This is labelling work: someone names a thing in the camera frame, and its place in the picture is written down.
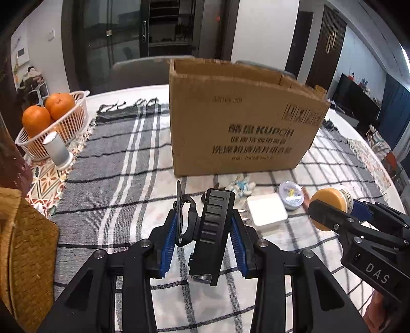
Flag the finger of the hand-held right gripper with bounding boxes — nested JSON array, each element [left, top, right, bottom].
[[308, 199, 407, 253], [351, 199, 410, 229]]

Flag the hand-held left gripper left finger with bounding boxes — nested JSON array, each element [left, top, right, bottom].
[[37, 206, 181, 333]]

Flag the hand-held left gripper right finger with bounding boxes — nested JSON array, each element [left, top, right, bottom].
[[231, 210, 370, 333]]

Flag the yellow round jar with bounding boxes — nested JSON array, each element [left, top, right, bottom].
[[312, 186, 354, 231]]

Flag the black ribbed clamp mount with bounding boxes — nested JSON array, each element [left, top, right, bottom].
[[173, 180, 237, 286]]

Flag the brown cardboard box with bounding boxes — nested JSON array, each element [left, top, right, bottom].
[[169, 58, 331, 177]]

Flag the person's right hand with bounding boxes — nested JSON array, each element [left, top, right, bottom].
[[371, 290, 398, 333]]

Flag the round tin with clear lid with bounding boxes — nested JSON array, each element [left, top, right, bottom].
[[276, 181, 304, 211]]

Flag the white power adapter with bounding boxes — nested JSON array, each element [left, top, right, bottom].
[[242, 193, 288, 230]]

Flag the small white blue toy figure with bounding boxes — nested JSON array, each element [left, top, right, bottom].
[[224, 179, 256, 196]]

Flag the grey plaid fringed cloth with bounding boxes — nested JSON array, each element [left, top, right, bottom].
[[48, 98, 394, 333]]

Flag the blue curtain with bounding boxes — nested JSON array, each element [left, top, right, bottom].
[[378, 74, 410, 161]]

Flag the dark low cabinet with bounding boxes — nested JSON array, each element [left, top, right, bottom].
[[333, 73, 383, 129]]

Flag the colourful tile-patterned tablecloth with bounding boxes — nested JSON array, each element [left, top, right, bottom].
[[24, 118, 97, 220]]

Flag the woven straw mat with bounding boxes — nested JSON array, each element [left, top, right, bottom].
[[0, 187, 60, 324]]

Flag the white plastic basket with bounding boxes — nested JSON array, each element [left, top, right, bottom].
[[15, 90, 91, 161]]

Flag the grey chair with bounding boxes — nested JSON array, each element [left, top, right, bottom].
[[112, 56, 175, 95]]

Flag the dark wooden door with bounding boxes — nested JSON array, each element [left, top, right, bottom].
[[307, 5, 348, 93]]

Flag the orange fruit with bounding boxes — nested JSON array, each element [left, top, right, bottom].
[[22, 106, 52, 138], [44, 93, 76, 121]]

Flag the dark brown object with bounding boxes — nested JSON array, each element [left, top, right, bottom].
[[0, 112, 34, 196]]

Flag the pile of clothes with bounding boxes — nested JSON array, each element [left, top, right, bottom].
[[16, 66, 48, 106]]

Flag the glass sliding door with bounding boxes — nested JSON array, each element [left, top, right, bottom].
[[61, 0, 238, 95]]

